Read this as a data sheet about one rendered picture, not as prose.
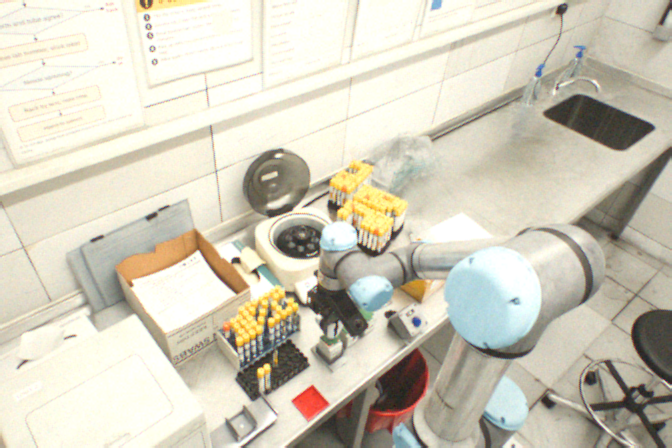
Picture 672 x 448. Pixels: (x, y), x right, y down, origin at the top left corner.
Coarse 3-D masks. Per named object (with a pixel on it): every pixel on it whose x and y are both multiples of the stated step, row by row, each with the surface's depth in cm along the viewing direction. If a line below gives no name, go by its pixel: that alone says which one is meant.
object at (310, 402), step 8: (312, 384) 124; (304, 392) 123; (312, 392) 124; (296, 400) 122; (304, 400) 122; (312, 400) 122; (320, 400) 122; (304, 408) 120; (312, 408) 121; (320, 408) 121; (304, 416) 118; (312, 416) 118
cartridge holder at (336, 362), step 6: (312, 348) 131; (318, 348) 129; (318, 354) 130; (324, 354) 128; (336, 354) 128; (342, 354) 130; (324, 360) 129; (330, 360) 127; (336, 360) 129; (342, 360) 129; (348, 360) 130; (330, 366) 128; (336, 366) 128
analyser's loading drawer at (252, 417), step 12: (264, 396) 116; (252, 408) 116; (264, 408) 116; (228, 420) 110; (240, 420) 113; (252, 420) 111; (264, 420) 114; (276, 420) 116; (216, 432) 111; (228, 432) 111; (240, 432) 111; (252, 432) 111; (216, 444) 109; (228, 444) 109; (240, 444) 109
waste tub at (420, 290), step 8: (416, 240) 153; (416, 280) 144; (424, 280) 141; (432, 280) 143; (440, 280) 149; (408, 288) 148; (416, 288) 145; (424, 288) 142; (432, 288) 147; (416, 296) 147; (424, 296) 145
